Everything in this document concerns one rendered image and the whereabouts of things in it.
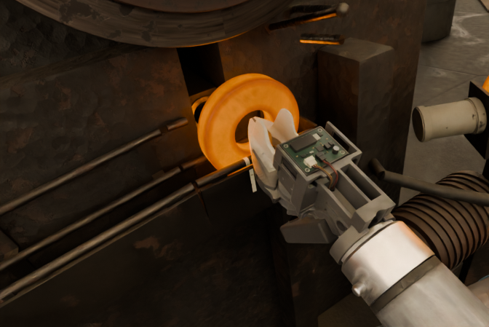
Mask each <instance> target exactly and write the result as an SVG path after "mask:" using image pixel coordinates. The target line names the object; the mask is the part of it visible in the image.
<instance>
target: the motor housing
mask: <svg viewBox="0 0 489 327"><path fill-rule="evenodd" d="M435 184H439V185H442V186H448V187H453V188H457V189H465V190H469V191H473V192H482V193H486V194H489V181H488V180H487V179H486V178H485V177H484V176H483V175H482V173H480V172H477V171H473V170H462V171H458V172H454V173H451V174H449V175H448V176H446V177H444V178H443V179H441V180H440V181H438V182H437V183H435ZM390 214H392V215H393V217H395V218H396V220H395V221H403V222H404V223H405V224H406V225H407V226H408V227H409V228H410V229H411V230H412V231H413V232H414V233H415V234H416V235H417V236H418V237H419V238H420V239H421V240H422V241H423V242H424V243H425V244H426V245H427V246H428V247H429V248H430V249H431V250H432V251H433V252H434V253H435V255H434V256H436V257H437V258H438V259H439V260H440V261H441V262H442V263H443V264H444V265H445V266H446V267H447V268H448V269H449V270H450V271H451V272H452V273H453V274H454V275H455V276H456V277H457V278H458V277H459V275H460V272H461V268H462V266H463V260H465V259H466V258H467V257H468V256H470V255H472V254H473V253H474V252H475V251H476V250H478V249H479V248H480V247H482V246H483V245H484V244H485V243H486V242H488V241H489V207H485V206H480V205H477V204H474V203H470V202H462V201H458V200H451V199H446V198H442V197H437V196H434V195H431V194H426V193H423V192H421V193H419V194H417V195H416V196H414V197H413V198H411V199H409V200H408V201H407V202H404V203H403V204H401V205H400V206H398V207H397V208H395V209H394V210H392V211H391V213H390Z"/></svg>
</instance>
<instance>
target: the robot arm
mask: <svg viewBox="0 0 489 327"><path fill-rule="evenodd" d="M334 132H335V133H336V134H337V135H338V136H339V137H340V138H341V139H342V140H343V141H344V142H345V143H347V144H348V145H349V146H350V147H349V150H348V151H347V150H345V148H343V147H342V146H341V145H340V144H339V143H338V142H337V141H336V140H335V139H334V138H333V134H334ZM248 140H249V145H250V152H251V156H252V162H253V169H254V173H255V178H256V181H257V182H258V185H259V186H260V188H262V190H263V191H264V192H265V193H267V195H268V196H270V198H271V200H272V202H273V203H276V202H279V203H280V204H281V205H282V206H283V207H284V208H286V209H287V214H288V215H293V216H292V217H291V218H290V220H289V221H288V222H287V223H286V224H284V225H282V226H281V227H280V230H281V232H282V234H283V236H284V238H285V240H286V241H287V243H331V242H332V241H334V240H336V239H337V238H338V239H337V240H336V241H335V243H334V244H333V246H332V247H331V249H330V255H331V256H332V257H333V258H334V259H335V261H336V262H337V263H338V264H339V265H342V267H341V271H342V273H344V274H345V276H346V277H347V278H348V280H349V281H350V283H351V284H352V285H353V286H352V291H353V293H354V294H355V295H356V296H361V297H362V298H363V299H364V300H365V301H366V303H367V304H368V306H369V307H370V309H371V310H372V311H373V313H374V314H375V316H376V317H377V319H379V320H380V322H381V323H382V325H381V326H377V327H489V275H487V276H485V277H483V278H481V279H480V280H479V281H478V282H476V283H474V284H471V285H469V286H467V287H466V286H465V285H464V284H463V283H462V282H461V281H460V280H459V279H458V278H457V277H456V276H455V275H454V274H453V273H452V272H451V271H450V270H449V269H448V268H447V267H446V266H445V265H444V264H443V263H442V262H441V261H440V260H439V259H438V258H437V257H436V256H434V255H435V253H434V252H433V251H432V250H431V249H430V248H429V247H428V246H427V245H426V244H425V243H424V242H423V241H422V240H421V239H420V238H419V237H418V236H417V235H416V234H415V233H414V232H413V231H412V230H411V229H410V228H409V227H408V226H407V225H406V224H405V223H404V222H403V221H395V220H396V218H395V217H393V215H392V214H390V213H391V211H392V209H393V208H394V206H395V205H396V204H395V203H394V202H393V201H392V200H391V199H390V198H389V197H388V196H387V195H386V194H385V193H384V192H383V191H382V190H381V189H380V188H379V187H378V186H377V185H376V184H375V183H374V182H373V181H371V180H370V179H369V178H368V177H367V176H366V175H365V174H364V173H363V172H362V171H361V170H360V169H359V168H358V167H357V164H358V162H359V159H360V157H361V155H362V152H361V151H360V150H359V149H358V148H357V147H356V146H355V145H354V144H353V143H352V142H351V141H350V140H349V139H348V138H347V137H346V136H345V135H344V134H343V133H341V132H340V131H339V130H338V129H337V128H336V127H335V126H334V125H333V124H332V123H331V122H327V124H326V127H325V129H324V128H323V127H321V126H319V127H316V128H314V129H312V130H310V131H308V132H306V133H303V134H301V135H298V134H297V132H296V130H295V125H294V121H293V116H292V114H291V113H290V112H289V111H288V110H287V109H281V110H280V111H279V113H278V115H277V118H276V119H275V121H274V122H271V121H269V120H267V119H262V118H259V117H253V118H251V119H250V121H249V125H248ZM272 145H273V146H276V149H274V148H273V146H272Z"/></svg>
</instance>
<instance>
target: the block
mask: <svg viewBox="0 0 489 327"><path fill-rule="evenodd" d="M394 58H395V51H394V48H393V47H391V46H387V45H384V44H378V43H374V42H368V41H365V40H361V39H355V38H351V37H350V38H347V39H345V41H344V43H343V44H342V45H337V44H330V45H327V46H325V47H321V48H320V49H319V51H318V53H317V62H318V85H319V126H321V127H323V128H324V129H325V127H326V124H327V122H331V123H332V124H333V125H334V126H335V127H336V128H337V129H338V130H339V131H340V132H341V133H343V134H344V135H345V136H346V137H347V138H348V139H349V140H350V141H351V142H352V143H353V144H354V145H355V146H356V147H357V148H358V149H359V150H360V151H361V152H362V155H361V157H360V159H359V162H358V164H357V167H358V168H359V169H360V170H361V171H362V172H363V173H364V174H365V175H366V176H367V177H368V178H369V177H371V176H374V174H373V172H372V171H371V169H370V168H369V167H368V163H369V161H370V160H371V159H372V158H376V159H377V160H378V161H379V162H380V164H381V165H382V166H383V167H384V161H385V153H386V139H387V132H388V124H389V109H390V102H391V88H392V80H393V73H394ZM333 138H334V139H335V140H336V141H337V142H338V143H339V144H340V145H341V146H342V147H343V148H345V150H347V151H348V150H349V147H350V146H349V145H348V144H347V143H345V142H344V141H343V140H342V139H341V138H340V137H339V136H338V135H337V134H336V133H335V132H334V134H333Z"/></svg>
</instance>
